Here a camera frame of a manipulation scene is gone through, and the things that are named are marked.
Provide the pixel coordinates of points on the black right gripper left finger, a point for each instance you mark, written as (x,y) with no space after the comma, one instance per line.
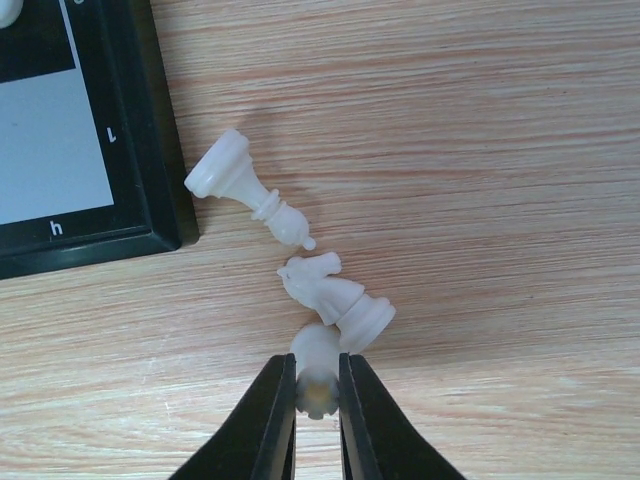
(257,440)

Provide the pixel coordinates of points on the black and silver chessboard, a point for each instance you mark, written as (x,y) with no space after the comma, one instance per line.
(92,169)

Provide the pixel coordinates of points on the white chess knight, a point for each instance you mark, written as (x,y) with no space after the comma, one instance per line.
(314,282)

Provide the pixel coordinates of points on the white chess bishop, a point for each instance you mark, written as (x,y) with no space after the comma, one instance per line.
(226,171)

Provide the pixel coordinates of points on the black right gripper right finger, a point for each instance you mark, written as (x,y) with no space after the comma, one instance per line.
(377,439)

